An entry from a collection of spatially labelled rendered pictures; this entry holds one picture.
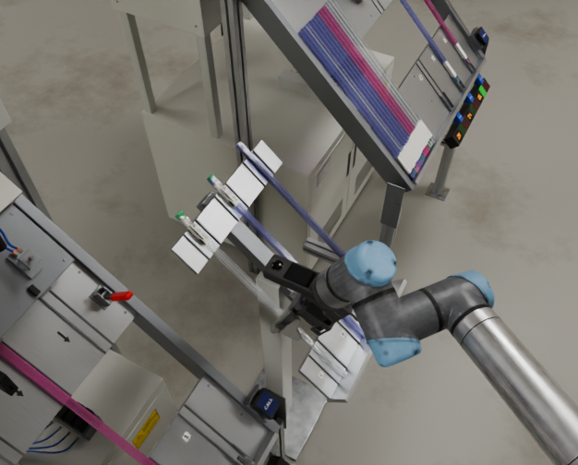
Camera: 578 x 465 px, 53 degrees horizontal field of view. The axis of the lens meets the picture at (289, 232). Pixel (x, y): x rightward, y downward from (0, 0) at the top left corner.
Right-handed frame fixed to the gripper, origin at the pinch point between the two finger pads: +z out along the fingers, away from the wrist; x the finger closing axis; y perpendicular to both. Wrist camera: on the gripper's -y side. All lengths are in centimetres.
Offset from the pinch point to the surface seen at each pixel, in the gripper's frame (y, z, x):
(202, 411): -1.5, 6.2, -24.0
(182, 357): -10.8, 5.0, -18.1
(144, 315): -21.6, -0.6, -17.7
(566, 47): 69, 62, 269
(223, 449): 6.4, 8.3, -26.8
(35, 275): -38.9, -10.3, -26.2
